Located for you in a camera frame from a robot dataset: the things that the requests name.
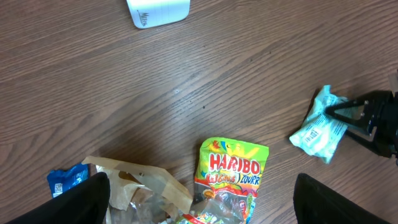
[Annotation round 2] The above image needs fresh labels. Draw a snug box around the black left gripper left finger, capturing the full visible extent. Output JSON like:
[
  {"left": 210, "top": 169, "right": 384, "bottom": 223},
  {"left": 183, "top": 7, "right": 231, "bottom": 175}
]
[{"left": 8, "top": 172, "right": 110, "bottom": 224}]

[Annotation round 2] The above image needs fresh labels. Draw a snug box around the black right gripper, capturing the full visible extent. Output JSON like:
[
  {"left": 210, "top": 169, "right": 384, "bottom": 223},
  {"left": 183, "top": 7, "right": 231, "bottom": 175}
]
[{"left": 325, "top": 90, "right": 397, "bottom": 158}]

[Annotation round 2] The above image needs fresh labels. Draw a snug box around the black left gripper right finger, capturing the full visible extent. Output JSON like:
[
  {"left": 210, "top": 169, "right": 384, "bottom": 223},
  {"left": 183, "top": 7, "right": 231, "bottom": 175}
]
[{"left": 293, "top": 173, "right": 386, "bottom": 224}]

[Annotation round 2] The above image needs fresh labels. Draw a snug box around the blue snack bar wrapper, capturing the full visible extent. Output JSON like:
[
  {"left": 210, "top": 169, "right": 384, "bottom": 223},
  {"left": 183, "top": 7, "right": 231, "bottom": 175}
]
[{"left": 47, "top": 164, "right": 90, "bottom": 198}]

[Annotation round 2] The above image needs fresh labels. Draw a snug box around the light teal snack packet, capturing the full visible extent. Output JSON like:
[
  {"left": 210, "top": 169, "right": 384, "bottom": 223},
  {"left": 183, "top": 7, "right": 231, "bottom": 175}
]
[{"left": 289, "top": 85, "right": 348, "bottom": 164}]

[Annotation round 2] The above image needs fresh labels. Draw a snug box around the beige brown snack bag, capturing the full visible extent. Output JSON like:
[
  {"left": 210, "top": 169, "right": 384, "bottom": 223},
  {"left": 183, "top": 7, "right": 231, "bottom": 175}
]
[{"left": 82, "top": 156, "right": 193, "bottom": 224}]

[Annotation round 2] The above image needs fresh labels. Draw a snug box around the green Haribo candy bag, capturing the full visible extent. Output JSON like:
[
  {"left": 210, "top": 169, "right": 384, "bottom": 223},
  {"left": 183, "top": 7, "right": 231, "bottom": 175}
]
[{"left": 176, "top": 137, "right": 269, "bottom": 224}]

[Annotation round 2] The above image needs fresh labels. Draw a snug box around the white barcode scanner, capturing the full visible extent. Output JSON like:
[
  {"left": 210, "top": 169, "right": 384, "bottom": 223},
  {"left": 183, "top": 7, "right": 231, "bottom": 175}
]
[{"left": 126, "top": 0, "right": 190, "bottom": 29}]

